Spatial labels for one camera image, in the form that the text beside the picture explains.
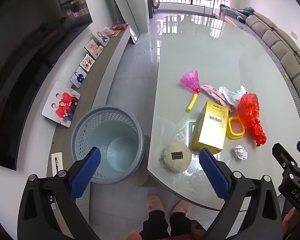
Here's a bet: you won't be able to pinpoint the white paper ball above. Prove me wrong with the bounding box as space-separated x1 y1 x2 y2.
234 145 248 160

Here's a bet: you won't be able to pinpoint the cream fluffy round plush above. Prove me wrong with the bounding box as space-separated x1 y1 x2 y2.
163 141 192 172

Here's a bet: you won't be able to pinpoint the yellow plastic square ring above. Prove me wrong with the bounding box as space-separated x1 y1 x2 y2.
225 116 246 140

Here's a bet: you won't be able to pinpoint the yellow cardboard box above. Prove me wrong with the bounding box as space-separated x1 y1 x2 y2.
192 101 229 154

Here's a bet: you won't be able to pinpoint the red plastic bag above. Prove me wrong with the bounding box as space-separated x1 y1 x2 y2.
237 93 267 147

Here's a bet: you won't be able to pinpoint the pink snack wrapper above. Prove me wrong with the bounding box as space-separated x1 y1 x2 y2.
200 84 234 112

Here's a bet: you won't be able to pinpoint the yellow foam stick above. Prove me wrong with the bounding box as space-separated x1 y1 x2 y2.
186 93 198 112

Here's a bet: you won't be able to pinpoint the pink plastic shuttlecock skirt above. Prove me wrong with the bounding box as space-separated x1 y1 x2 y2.
180 70 200 93

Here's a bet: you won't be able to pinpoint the grey perforated trash basket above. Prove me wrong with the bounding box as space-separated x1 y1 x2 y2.
71 105 146 184

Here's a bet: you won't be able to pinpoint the person's right hand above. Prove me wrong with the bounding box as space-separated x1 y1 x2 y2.
282 207 296 239

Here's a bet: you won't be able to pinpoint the white card with pen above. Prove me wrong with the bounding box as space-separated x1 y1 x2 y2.
51 152 63 176

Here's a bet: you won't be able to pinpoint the right pink slipper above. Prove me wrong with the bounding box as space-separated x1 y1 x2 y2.
170 200 193 217

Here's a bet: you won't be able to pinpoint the pink slipper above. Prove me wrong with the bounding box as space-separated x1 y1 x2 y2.
146 194 164 213
170 200 193 217

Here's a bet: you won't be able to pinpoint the left pink slipper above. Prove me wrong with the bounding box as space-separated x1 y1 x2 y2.
146 194 164 213

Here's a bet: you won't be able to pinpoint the large family photo red shirts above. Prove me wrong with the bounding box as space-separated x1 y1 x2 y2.
42 81 81 127

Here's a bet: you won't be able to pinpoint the grey sectional sofa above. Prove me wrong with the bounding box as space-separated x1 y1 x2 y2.
245 12 300 97

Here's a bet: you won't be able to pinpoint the photo of man in black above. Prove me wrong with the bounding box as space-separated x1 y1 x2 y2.
70 67 87 88

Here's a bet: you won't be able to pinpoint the grey tv console shelf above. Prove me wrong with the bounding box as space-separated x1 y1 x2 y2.
50 29 130 169

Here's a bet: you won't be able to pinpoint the pink plush toy on shelf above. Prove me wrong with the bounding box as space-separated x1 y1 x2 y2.
103 27 115 37

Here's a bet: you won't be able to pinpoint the red package on shelf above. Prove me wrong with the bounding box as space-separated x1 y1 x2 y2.
111 24 129 31

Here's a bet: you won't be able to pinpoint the patterned blanket on sofa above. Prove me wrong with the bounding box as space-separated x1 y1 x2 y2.
219 4 253 23

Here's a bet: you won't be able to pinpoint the round fan by window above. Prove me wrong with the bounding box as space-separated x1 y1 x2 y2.
151 0 160 10

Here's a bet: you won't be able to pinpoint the tall leaning mirror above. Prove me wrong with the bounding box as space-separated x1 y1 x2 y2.
114 0 140 44

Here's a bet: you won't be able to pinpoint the yellow collage photo frame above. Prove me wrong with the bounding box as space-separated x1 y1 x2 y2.
79 54 95 72

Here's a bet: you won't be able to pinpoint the beige baby photo frame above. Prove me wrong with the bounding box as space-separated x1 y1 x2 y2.
84 39 102 60

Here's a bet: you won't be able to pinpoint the photo frame woman portrait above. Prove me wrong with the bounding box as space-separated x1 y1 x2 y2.
92 29 110 47

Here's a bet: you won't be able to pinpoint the black wall television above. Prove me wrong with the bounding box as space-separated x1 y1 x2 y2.
0 0 92 170

